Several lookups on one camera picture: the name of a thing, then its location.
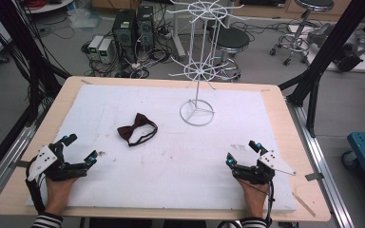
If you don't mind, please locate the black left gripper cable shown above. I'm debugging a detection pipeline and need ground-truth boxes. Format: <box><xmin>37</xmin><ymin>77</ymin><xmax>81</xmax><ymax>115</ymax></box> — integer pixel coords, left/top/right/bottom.
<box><xmin>25</xmin><ymin>156</ymin><xmax>48</xmax><ymax>215</ymax></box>

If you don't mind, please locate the thin wooden stick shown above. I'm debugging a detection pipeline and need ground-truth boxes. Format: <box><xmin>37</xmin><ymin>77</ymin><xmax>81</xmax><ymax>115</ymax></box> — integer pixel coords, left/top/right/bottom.
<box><xmin>292</xmin><ymin>191</ymin><xmax>317</xmax><ymax>219</ymax></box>

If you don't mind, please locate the person's left hand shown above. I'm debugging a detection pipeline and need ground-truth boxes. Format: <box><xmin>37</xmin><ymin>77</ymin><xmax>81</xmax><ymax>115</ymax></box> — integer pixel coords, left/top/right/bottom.
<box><xmin>45</xmin><ymin>176</ymin><xmax>78</xmax><ymax>218</ymax></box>

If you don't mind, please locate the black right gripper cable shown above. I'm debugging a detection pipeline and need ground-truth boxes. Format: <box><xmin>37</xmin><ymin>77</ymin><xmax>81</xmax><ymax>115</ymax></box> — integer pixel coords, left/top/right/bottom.
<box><xmin>217</xmin><ymin>180</ymin><xmax>276</xmax><ymax>228</ymax></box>

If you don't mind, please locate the black computer tower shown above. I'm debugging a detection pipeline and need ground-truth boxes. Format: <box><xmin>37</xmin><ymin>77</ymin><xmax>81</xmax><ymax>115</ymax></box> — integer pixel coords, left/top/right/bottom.
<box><xmin>111</xmin><ymin>9</ymin><xmax>138</xmax><ymax>63</ymax></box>
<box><xmin>135</xmin><ymin>5</ymin><xmax>156</xmax><ymax>49</ymax></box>

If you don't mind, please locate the aluminium rail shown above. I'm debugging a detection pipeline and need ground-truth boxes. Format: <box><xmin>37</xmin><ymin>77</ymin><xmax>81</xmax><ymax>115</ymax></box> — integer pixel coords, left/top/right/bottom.
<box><xmin>0</xmin><ymin>98</ymin><xmax>54</xmax><ymax>214</ymax></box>
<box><xmin>285</xmin><ymin>97</ymin><xmax>356</xmax><ymax>228</ymax></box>

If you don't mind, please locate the person's right hand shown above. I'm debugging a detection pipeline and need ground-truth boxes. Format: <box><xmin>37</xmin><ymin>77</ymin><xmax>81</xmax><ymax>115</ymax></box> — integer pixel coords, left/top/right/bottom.
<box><xmin>237</xmin><ymin>178</ymin><xmax>270</xmax><ymax>220</ymax></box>

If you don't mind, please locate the white foam mat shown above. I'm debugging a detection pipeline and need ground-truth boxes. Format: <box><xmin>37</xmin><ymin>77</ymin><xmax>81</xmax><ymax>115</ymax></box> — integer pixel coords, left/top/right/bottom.
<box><xmin>26</xmin><ymin>83</ymin><xmax>298</xmax><ymax>213</ymax></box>

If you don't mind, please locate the black round stool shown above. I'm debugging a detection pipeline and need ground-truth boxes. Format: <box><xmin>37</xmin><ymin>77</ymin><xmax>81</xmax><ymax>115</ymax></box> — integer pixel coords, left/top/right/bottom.
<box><xmin>209</xmin><ymin>26</ymin><xmax>251</xmax><ymax>82</ymax></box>

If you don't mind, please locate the white power supply unit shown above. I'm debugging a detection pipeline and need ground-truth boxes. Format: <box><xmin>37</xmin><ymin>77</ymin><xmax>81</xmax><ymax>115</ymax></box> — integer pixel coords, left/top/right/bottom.
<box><xmin>98</xmin><ymin>38</ymin><xmax>114</xmax><ymax>65</ymax></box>
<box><xmin>87</xmin><ymin>34</ymin><xmax>105</xmax><ymax>61</ymax></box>

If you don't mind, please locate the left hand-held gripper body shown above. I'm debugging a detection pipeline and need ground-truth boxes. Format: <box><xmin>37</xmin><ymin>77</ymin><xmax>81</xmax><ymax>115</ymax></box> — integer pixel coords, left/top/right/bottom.
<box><xmin>27</xmin><ymin>142</ymin><xmax>90</xmax><ymax>183</ymax></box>

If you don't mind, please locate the dark red bow tie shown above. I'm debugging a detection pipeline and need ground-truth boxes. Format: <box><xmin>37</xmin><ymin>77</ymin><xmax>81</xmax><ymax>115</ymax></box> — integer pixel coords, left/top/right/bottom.
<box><xmin>116</xmin><ymin>112</ymin><xmax>159</xmax><ymax>148</ymax></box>

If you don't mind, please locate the tangle of floor cables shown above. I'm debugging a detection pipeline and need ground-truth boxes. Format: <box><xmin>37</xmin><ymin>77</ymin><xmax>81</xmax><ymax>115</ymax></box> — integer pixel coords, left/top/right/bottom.
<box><xmin>81</xmin><ymin>18</ymin><xmax>191</xmax><ymax>80</ymax></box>

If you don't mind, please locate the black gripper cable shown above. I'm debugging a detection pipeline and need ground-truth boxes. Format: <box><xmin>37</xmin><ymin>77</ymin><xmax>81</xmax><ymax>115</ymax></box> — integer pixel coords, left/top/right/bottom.
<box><xmin>217</xmin><ymin>180</ymin><xmax>276</xmax><ymax>228</ymax></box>
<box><xmin>25</xmin><ymin>156</ymin><xmax>48</xmax><ymax>215</ymax></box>

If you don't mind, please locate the black frame post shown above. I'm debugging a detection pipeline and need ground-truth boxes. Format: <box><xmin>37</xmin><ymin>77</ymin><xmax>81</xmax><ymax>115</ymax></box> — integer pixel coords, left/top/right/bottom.
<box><xmin>278</xmin><ymin>0</ymin><xmax>365</xmax><ymax>139</ymax></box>
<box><xmin>0</xmin><ymin>0</ymin><xmax>71</xmax><ymax>128</ymax></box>

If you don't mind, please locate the white wire display rack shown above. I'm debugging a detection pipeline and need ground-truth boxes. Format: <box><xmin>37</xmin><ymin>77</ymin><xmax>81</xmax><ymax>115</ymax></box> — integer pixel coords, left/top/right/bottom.
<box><xmin>165</xmin><ymin>0</ymin><xmax>245</xmax><ymax>127</ymax></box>

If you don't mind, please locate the tall chrome wheeled stool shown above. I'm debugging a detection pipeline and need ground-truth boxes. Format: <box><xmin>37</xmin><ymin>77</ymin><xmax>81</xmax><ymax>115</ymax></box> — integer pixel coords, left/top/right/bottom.
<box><xmin>269</xmin><ymin>0</ymin><xmax>336</xmax><ymax>67</ymax></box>

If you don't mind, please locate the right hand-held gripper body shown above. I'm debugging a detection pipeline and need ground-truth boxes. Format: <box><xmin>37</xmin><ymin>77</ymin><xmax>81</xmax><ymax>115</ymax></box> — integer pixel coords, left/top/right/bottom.
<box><xmin>231</xmin><ymin>149</ymin><xmax>298</xmax><ymax>186</ymax></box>

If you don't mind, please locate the grey machine on white board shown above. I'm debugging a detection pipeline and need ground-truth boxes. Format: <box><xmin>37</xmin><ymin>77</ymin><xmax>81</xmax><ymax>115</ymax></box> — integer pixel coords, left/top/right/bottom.
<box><xmin>287</xmin><ymin>22</ymin><xmax>365</xmax><ymax>74</ymax></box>

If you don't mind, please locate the grey metal table bracket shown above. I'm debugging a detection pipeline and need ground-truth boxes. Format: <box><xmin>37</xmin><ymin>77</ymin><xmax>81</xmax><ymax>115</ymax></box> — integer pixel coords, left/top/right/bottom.
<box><xmin>304</xmin><ymin>172</ymin><xmax>325</xmax><ymax>182</ymax></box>
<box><xmin>7</xmin><ymin>160</ymin><xmax>30</xmax><ymax>169</ymax></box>

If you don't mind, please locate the clear plastic bag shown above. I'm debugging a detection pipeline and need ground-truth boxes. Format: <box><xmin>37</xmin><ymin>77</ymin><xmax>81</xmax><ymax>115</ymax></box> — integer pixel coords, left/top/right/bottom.
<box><xmin>67</xmin><ymin>7</ymin><xmax>104</xmax><ymax>30</ymax></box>

